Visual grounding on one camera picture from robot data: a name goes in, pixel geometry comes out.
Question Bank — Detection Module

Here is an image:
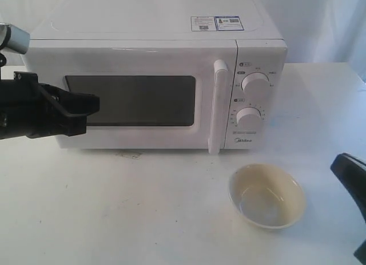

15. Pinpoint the cream ceramic bowl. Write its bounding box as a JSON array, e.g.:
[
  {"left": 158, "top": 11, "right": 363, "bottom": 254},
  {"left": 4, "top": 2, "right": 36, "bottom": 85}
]
[{"left": 228, "top": 163, "right": 307, "bottom": 230}]

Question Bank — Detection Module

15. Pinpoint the white microwave oven body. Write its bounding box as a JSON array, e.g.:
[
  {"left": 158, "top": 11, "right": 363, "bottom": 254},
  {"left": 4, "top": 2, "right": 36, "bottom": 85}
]
[{"left": 30, "top": 0, "right": 287, "bottom": 149}]

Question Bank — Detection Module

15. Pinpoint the upper white control knob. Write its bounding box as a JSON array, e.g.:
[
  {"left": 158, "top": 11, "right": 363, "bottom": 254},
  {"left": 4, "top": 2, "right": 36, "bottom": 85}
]
[{"left": 241, "top": 72, "right": 270, "bottom": 95}]

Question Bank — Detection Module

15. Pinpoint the right blue label sticker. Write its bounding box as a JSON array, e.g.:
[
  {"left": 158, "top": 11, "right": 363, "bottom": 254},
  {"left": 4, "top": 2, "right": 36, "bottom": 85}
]
[{"left": 214, "top": 15, "right": 244, "bottom": 31}]

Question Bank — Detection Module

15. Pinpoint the white control knob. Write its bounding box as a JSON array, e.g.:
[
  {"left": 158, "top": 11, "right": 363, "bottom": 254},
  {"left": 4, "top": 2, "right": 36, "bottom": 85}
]
[
  {"left": 241, "top": 72, "right": 270, "bottom": 95},
  {"left": 236, "top": 107, "right": 262, "bottom": 128}
]

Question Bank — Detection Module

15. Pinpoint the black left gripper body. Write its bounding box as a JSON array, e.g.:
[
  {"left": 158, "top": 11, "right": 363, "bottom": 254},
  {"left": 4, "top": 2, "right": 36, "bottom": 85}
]
[{"left": 1, "top": 72, "right": 87, "bottom": 139}]

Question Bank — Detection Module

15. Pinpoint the lower white control knob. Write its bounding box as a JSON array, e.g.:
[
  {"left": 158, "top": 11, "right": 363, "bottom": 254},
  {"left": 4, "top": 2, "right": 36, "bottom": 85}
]
[{"left": 236, "top": 107, "right": 262, "bottom": 128}]

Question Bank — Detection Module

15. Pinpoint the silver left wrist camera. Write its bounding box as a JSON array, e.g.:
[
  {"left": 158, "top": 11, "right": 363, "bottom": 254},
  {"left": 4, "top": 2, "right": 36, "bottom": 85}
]
[{"left": 1, "top": 23, "right": 30, "bottom": 54}]

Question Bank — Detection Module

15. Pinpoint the white microwave door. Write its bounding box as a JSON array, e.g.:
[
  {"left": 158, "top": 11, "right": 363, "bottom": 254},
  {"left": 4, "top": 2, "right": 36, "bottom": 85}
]
[{"left": 24, "top": 40, "right": 237, "bottom": 154}]

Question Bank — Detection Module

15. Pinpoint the left white label sticker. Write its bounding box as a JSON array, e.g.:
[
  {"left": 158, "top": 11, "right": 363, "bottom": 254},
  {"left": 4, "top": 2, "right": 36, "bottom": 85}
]
[{"left": 190, "top": 16, "right": 217, "bottom": 31}]

